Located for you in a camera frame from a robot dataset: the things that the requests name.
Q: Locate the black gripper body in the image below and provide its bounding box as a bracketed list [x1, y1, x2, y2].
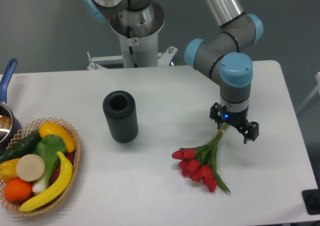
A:
[216, 105, 249, 129]

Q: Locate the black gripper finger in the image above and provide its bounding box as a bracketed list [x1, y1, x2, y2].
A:
[237, 121, 259, 144]
[209, 102, 226, 130]

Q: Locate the red tulip bouquet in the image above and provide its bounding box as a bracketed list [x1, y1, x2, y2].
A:
[171, 124, 231, 193]

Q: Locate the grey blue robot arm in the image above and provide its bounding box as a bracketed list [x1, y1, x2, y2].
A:
[82, 0, 264, 141]

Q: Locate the black device at edge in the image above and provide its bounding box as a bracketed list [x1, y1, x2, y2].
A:
[301, 189, 320, 215]

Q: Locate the dark grey ribbed vase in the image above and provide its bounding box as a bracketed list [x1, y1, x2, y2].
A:
[102, 90, 139, 143]

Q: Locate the dark red vegetable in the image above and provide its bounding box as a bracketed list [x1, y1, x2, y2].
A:
[50, 152, 75, 185]

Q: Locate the yellow banana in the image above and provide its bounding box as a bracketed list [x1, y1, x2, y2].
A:
[19, 151, 73, 213]

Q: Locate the green bok choy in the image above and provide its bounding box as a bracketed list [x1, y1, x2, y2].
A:
[32, 134, 66, 195]

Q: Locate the dark green cucumber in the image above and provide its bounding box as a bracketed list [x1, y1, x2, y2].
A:
[0, 132, 42, 163]

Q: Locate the beige round disc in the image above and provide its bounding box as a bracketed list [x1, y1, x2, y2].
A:
[15, 154, 45, 182]

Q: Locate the orange fruit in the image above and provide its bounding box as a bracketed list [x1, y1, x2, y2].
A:
[4, 178, 32, 203]

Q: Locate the yellow bell pepper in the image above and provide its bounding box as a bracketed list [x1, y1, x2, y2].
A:
[0, 158, 20, 182]

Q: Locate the woven wicker basket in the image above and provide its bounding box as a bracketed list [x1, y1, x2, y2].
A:
[0, 117, 81, 217]

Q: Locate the white furniture frame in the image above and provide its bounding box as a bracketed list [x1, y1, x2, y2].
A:
[296, 72, 320, 117]

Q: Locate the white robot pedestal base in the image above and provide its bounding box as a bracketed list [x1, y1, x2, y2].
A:
[87, 0, 178, 70]

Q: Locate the blue handled saucepan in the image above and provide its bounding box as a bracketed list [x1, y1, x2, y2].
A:
[0, 58, 22, 156]

